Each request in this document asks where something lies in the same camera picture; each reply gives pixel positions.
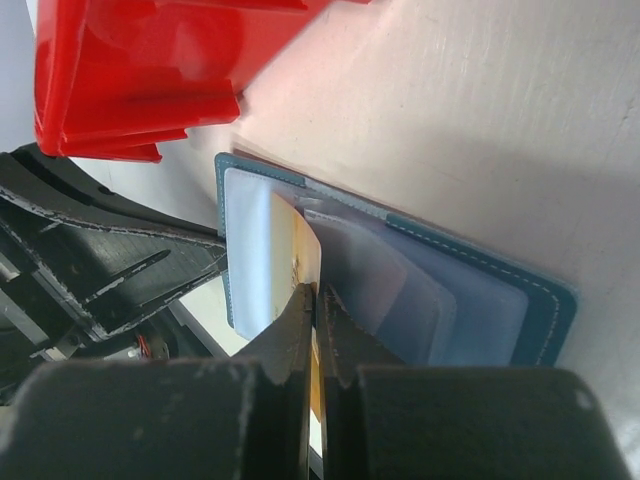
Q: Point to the gold VIP card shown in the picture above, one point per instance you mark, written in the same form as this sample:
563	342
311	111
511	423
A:
295	253

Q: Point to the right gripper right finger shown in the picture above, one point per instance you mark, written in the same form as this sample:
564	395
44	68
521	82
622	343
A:
384	419

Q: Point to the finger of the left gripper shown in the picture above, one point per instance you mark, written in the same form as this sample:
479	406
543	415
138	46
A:
78	258

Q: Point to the blue leather card holder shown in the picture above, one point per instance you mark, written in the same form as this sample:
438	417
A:
429	297

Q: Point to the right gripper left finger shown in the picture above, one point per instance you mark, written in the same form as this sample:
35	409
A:
244	417

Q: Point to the red plastic bin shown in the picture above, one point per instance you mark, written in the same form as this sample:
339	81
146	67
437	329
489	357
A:
114	79

